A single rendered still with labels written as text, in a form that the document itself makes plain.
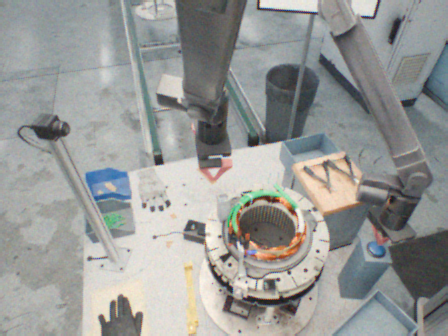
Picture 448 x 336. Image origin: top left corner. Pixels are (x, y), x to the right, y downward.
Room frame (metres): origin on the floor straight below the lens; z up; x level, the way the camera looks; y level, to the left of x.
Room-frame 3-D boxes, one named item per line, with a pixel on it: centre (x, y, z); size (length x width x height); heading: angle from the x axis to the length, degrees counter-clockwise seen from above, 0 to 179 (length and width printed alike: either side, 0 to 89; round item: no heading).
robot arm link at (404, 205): (0.45, -0.40, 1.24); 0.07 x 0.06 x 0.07; 69
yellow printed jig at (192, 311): (0.40, 0.11, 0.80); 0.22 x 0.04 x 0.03; 9
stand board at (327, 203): (0.66, -0.34, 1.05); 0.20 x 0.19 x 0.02; 18
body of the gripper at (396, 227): (0.44, -0.40, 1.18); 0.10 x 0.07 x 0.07; 16
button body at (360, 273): (0.44, -0.41, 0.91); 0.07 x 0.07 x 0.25; 86
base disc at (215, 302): (0.46, -0.11, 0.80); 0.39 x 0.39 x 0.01
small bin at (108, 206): (0.68, 0.42, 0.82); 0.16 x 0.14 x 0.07; 105
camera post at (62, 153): (0.54, 0.38, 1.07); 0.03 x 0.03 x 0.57; 81
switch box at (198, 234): (0.63, 0.09, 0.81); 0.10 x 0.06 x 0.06; 73
